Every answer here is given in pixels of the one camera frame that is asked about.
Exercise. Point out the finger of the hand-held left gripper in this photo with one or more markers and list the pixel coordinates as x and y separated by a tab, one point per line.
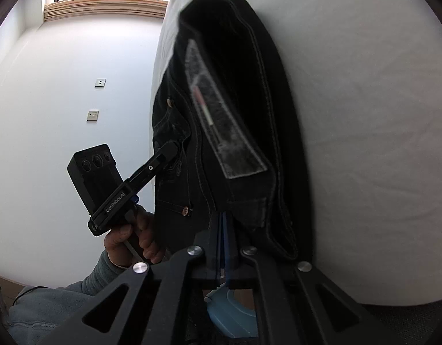
152	167

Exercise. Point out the white bed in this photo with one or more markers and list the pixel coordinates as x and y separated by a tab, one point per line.
368	133

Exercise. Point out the wooden window frame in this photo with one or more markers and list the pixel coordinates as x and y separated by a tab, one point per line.
106	10

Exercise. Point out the person's left forearm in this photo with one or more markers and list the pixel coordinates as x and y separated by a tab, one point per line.
62	302

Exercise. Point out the square wall socket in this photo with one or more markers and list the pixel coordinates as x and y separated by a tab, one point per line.
93	115
100	83

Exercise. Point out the black pants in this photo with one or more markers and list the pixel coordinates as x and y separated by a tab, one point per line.
242	97

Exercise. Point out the light blue plastic stool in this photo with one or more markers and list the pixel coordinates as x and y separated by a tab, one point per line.
228	312

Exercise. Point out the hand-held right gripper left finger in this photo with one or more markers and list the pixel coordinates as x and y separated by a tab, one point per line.
213	255

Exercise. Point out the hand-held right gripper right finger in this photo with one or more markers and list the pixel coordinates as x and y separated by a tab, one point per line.
239	258

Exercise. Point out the person's left hand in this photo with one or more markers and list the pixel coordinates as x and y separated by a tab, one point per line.
145	233

